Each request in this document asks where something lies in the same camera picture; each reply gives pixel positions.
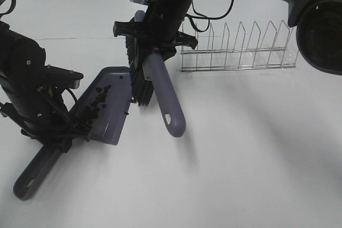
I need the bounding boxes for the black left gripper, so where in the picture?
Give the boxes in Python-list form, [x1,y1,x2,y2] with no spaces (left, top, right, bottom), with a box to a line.
[1,85,92,154]

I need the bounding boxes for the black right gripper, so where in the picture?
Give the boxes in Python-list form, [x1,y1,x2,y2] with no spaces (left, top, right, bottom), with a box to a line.
[113,1,198,61]

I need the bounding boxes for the purple brush black bristles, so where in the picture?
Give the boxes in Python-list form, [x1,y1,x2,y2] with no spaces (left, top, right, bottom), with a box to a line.
[125,10,186,138]

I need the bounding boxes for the pile of coffee beans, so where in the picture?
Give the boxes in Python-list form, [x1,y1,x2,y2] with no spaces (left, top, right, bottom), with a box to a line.
[84,75,129,122]

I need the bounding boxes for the purple plastic dustpan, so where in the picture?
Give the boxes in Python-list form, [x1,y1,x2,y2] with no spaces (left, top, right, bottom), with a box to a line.
[13,66,131,201]

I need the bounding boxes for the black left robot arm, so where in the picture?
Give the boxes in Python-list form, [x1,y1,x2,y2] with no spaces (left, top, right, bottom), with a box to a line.
[1,22,90,153]

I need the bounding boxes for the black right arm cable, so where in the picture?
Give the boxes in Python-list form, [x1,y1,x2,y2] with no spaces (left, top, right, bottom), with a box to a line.
[184,0,236,33]

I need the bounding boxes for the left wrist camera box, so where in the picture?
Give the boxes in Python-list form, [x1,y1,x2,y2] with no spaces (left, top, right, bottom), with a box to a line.
[45,65,84,89]

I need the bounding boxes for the metal wire rack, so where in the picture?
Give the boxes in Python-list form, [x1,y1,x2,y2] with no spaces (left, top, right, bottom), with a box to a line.
[180,20,299,72]

